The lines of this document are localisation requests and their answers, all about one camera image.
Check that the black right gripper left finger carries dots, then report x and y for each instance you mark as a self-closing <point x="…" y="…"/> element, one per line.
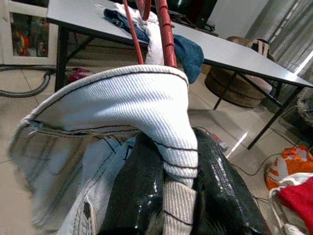
<point x="137" y="191"/>

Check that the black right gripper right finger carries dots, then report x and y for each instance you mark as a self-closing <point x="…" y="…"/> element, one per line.
<point x="220" y="195"/>

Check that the dark red plastic hanger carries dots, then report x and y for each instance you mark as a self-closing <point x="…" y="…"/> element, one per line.
<point x="167" y="36"/>

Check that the grey power box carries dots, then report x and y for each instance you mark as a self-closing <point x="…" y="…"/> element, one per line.
<point x="221" y="144"/>

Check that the white laundry bag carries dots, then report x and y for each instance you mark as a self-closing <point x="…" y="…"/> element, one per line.
<point x="296" y="178"/>

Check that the orange white bag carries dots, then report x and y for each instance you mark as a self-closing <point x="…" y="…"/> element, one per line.
<point x="293" y="161"/>

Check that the red vacuum cleaner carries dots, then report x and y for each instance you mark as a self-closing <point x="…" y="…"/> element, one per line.
<point x="79" y="73"/>

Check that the white table black legs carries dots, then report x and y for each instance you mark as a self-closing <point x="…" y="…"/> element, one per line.
<point x="232" y="54"/>

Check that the blue denim garment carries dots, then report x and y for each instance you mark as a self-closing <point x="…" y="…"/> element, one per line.
<point x="190" y="54"/>

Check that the brown leather chair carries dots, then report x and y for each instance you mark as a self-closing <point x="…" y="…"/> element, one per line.
<point x="244" y="41"/>

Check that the grey curtain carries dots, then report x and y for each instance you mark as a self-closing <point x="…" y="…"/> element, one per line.
<point x="293" y="29"/>

